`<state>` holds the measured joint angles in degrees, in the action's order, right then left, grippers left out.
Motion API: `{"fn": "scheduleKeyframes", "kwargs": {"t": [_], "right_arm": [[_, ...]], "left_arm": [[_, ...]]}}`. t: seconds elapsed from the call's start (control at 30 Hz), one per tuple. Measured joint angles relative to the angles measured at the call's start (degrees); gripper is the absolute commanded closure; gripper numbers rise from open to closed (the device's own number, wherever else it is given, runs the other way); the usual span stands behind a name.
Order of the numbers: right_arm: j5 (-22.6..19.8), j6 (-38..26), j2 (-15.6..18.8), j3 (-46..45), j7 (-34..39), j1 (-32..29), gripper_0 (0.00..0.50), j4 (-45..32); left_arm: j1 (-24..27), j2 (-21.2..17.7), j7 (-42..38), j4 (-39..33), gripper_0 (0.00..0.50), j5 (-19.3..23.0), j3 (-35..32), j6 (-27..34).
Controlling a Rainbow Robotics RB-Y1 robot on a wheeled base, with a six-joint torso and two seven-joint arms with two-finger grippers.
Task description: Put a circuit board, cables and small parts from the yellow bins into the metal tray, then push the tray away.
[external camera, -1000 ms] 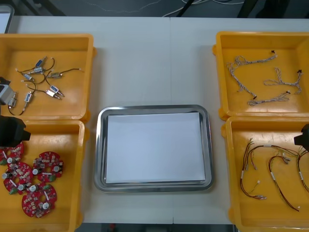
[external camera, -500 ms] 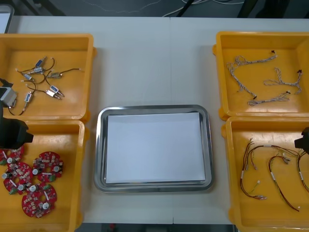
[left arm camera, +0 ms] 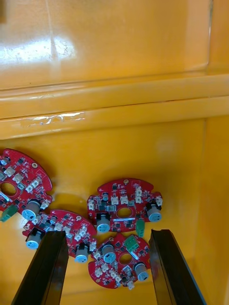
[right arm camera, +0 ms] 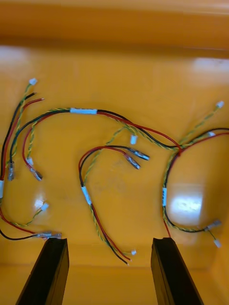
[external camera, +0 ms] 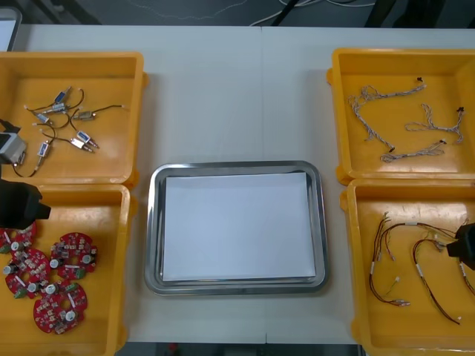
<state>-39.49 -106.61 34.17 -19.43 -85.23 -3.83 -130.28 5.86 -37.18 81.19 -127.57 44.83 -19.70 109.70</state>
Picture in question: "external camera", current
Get round red circuit board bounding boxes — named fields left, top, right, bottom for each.
left=0, top=221, right=39, bottom=257
left=2, top=248, right=51, bottom=300
left=50, top=232, right=99, bottom=280
left=33, top=280, right=89, bottom=335

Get white floor cable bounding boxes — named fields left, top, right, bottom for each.
left=248, top=0, right=311, bottom=27

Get black bulky object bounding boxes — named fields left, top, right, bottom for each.
left=365, top=0, right=424, bottom=27

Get yellow-orange plastic bin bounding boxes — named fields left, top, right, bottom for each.
left=0, top=50, right=149, bottom=187
left=326, top=47, right=475, bottom=183
left=339, top=179, right=475, bottom=356
left=0, top=183, right=139, bottom=356

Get white paper sheet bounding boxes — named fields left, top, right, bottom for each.
left=161, top=172, right=317, bottom=283

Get black stand leg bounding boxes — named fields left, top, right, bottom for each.
left=269, top=0, right=302, bottom=27

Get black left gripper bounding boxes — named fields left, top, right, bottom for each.
left=0, top=179, right=51, bottom=229

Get pile of metal solenoids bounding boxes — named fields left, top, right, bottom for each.
left=22, top=85, right=131, bottom=154

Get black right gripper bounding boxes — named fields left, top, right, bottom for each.
left=447, top=222, right=475, bottom=270

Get grey framed white panel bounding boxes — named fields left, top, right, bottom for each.
left=0, top=7, right=22, bottom=53

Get steel tray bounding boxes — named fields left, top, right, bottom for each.
left=143, top=159, right=331, bottom=297

